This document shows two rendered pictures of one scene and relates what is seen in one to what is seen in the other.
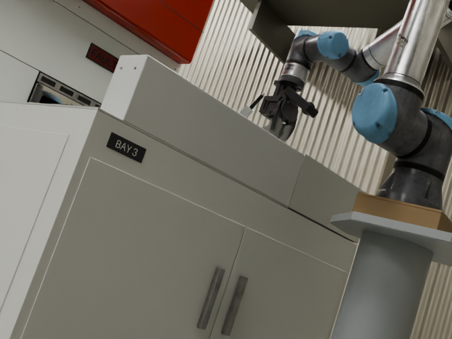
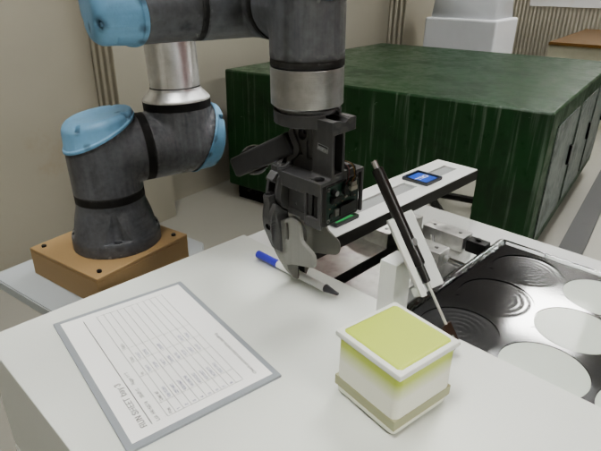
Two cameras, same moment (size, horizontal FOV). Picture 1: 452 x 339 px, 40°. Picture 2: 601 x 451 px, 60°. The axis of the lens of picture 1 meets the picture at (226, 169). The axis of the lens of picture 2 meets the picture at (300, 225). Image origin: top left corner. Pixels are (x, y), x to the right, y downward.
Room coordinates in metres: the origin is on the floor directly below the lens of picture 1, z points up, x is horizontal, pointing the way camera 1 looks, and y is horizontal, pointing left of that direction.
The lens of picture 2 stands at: (2.25, -0.13, 1.30)
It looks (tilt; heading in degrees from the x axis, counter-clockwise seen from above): 25 degrees down; 177
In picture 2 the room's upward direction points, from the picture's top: 1 degrees clockwise
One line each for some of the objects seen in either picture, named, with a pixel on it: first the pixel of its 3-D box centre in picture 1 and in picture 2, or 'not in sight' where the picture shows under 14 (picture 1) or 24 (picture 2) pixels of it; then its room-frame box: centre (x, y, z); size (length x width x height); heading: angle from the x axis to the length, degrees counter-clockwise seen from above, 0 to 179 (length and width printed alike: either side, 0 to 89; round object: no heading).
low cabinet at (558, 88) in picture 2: not in sight; (428, 127); (-1.26, 0.91, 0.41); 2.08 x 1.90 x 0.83; 143
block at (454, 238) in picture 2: not in sight; (446, 234); (1.42, 0.17, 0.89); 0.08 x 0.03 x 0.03; 44
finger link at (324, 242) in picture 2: (268, 132); (320, 242); (1.69, -0.08, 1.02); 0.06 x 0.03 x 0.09; 44
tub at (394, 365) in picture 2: not in sight; (393, 365); (1.89, -0.03, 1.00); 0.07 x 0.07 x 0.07; 36
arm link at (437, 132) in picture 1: (426, 142); (106, 149); (1.39, -0.42, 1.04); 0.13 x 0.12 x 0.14; 120
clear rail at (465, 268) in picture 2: not in sight; (449, 280); (1.58, 0.13, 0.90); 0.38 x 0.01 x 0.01; 134
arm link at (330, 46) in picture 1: (330, 49); (243, 0); (1.63, -0.17, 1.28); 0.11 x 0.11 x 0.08; 30
